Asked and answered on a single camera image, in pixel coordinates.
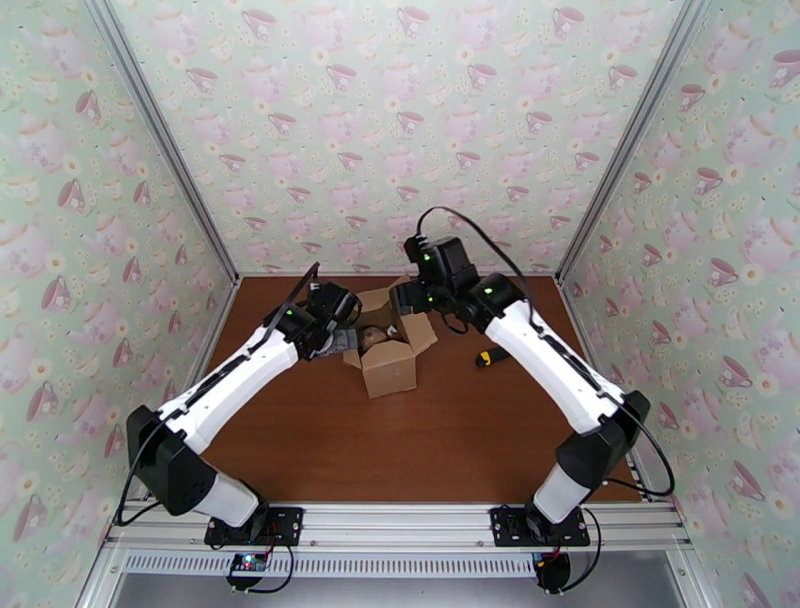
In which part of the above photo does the brown cardboard express box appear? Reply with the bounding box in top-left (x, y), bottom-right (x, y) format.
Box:
top-left (342, 274), bottom-right (439, 399)

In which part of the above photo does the circuit board with green light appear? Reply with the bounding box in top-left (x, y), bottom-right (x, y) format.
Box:
top-left (226, 552), bottom-right (271, 578)

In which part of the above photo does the black round adapter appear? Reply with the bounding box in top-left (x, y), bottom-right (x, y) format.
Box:
top-left (532, 552), bottom-right (572, 594)

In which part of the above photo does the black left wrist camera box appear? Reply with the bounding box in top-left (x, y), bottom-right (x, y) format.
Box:
top-left (312, 282), bottom-right (364, 323)

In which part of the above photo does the aluminium table back rail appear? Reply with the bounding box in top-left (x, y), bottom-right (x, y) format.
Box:
top-left (239, 271), bottom-right (559, 279)

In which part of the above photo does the aluminium table side rail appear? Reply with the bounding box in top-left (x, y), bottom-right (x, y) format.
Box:
top-left (181, 279), bottom-right (243, 401)
top-left (557, 279), bottom-right (646, 503)

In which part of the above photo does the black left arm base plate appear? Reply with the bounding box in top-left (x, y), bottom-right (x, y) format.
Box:
top-left (204, 506), bottom-right (306, 546)

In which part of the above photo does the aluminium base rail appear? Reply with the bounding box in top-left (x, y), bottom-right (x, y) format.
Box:
top-left (102, 498), bottom-right (692, 553)

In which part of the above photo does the black looped power cable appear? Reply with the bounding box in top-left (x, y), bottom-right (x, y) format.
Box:
top-left (562, 507), bottom-right (604, 592)
top-left (209, 538), bottom-right (299, 595)

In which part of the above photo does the aluminium corner post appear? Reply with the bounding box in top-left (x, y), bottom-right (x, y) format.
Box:
top-left (82, 0), bottom-right (243, 284)
top-left (553, 0), bottom-right (715, 288)

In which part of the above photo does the perforated white cable tray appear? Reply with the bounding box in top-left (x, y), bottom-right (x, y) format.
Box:
top-left (121, 552), bottom-right (539, 580)

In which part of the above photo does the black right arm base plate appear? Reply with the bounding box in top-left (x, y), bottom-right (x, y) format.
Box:
top-left (489, 506), bottom-right (592, 548)

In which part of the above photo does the aluminium frame leg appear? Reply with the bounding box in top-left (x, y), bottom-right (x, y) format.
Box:
top-left (665, 537), bottom-right (715, 608)
top-left (74, 543), bottom-right (126, 608)

